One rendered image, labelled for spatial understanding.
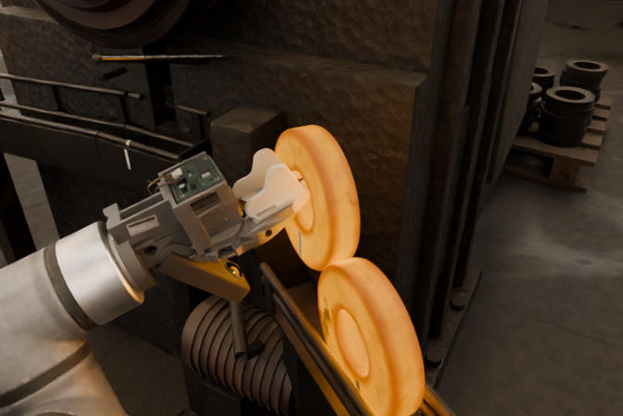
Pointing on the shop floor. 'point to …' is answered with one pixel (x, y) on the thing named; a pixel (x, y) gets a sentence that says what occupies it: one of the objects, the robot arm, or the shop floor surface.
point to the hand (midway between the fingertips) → (311, 182)
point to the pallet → (563, 123)
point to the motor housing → (254, 402)
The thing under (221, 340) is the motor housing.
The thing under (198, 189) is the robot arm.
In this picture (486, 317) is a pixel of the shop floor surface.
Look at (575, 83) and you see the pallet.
